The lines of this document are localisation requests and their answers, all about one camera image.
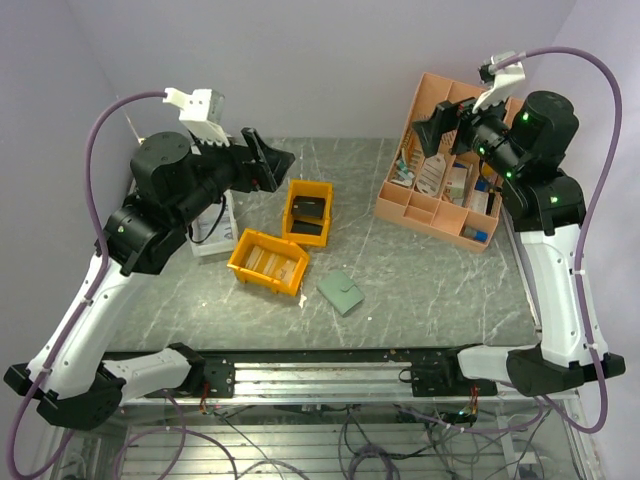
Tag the blue white box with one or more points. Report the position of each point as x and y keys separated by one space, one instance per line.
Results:
x=483 y=196

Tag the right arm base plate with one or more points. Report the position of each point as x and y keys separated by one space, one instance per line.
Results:
x=436 y=372

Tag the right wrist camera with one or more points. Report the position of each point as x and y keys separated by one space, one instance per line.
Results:
x=501 y=82

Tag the white oval paint palette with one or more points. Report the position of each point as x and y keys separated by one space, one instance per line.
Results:
x=430 y=177

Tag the white bin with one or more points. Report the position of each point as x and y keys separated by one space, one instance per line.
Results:
x=206 y=250

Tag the black cards stack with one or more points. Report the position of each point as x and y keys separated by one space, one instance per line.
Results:
x=308 y=215

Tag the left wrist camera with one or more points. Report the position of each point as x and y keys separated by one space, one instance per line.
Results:
x=200 y=112

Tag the silver VIP cards stack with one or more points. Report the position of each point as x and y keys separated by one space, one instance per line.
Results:
x=212 y=229

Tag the yellow bin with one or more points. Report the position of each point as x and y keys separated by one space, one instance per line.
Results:
x=299 y=187
x=248 y=240

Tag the red white box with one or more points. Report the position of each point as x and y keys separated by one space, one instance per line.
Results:
x=456 y=182

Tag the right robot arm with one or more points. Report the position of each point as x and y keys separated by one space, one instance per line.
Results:
x=548 y=214

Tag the orange file organizer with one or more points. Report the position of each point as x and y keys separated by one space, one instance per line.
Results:
x=442 y=195

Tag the aluminium rail frame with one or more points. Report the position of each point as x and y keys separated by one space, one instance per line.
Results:
x=320 y=385

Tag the gold cards stack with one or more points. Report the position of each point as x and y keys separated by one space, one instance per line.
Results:
x=270 y=264

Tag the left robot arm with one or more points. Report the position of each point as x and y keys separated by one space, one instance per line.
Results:
x=177 y=178

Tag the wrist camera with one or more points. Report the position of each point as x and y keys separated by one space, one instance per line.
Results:
x=501 y=82
x=200 y=112

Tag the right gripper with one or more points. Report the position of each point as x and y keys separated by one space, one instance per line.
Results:
x=447 y=117

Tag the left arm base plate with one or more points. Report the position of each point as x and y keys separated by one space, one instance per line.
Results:
x=208 y=375

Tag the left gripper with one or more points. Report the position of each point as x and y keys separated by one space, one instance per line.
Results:
x=266 y=171

